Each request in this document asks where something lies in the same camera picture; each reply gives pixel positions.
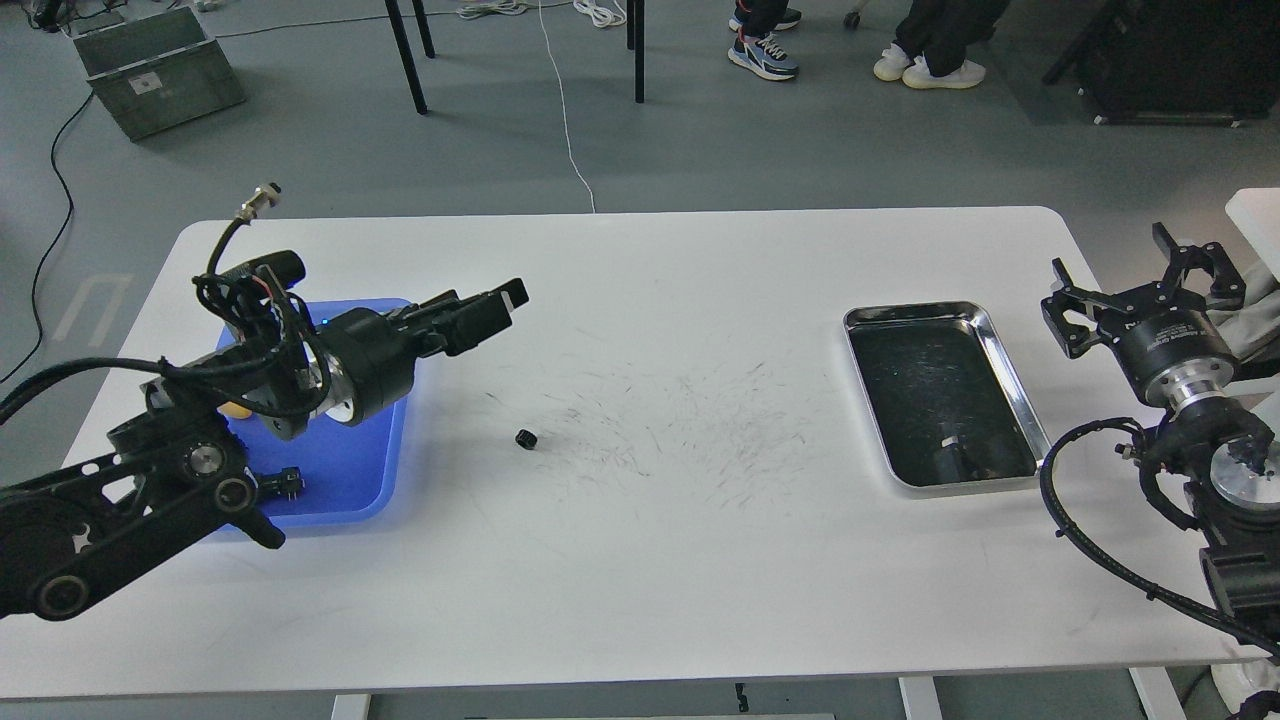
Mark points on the black table leg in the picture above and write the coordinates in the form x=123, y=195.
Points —
x=400, y=35
x=635, y=11

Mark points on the steel tray with black mat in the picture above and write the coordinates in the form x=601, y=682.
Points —
x=948, y=408

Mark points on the yellow button part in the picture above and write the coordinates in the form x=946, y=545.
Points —
x=235, y=411

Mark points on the white sneaker left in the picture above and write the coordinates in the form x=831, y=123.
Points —
x=892, y=64

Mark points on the grey plastic crate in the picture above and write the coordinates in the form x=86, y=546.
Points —
x=157, y=72

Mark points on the small black connector part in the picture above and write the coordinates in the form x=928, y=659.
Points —
x=287, y=483

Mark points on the small black gear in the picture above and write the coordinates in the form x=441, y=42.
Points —
x=527, y=439

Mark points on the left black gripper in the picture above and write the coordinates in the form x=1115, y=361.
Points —
x=371, y=356

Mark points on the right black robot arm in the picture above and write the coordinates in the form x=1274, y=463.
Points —
x=1210, y=464

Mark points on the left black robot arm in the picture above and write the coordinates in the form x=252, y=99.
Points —
x=177, y=472

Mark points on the black table leg right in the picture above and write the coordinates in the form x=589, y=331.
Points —
x=635, y=11

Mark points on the grey cloth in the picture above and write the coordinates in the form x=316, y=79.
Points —
x=1252, y=332

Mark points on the black equipment case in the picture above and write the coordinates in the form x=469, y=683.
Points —
x=1173, y=62

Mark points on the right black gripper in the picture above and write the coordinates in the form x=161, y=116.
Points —
x=1160, y=348

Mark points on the black table leg front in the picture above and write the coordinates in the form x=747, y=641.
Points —
x=400, y=35

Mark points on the blue sneaker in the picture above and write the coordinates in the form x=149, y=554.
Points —
x=763, y=57

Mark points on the blue plastic tray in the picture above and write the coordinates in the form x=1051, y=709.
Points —
x=348, y=473

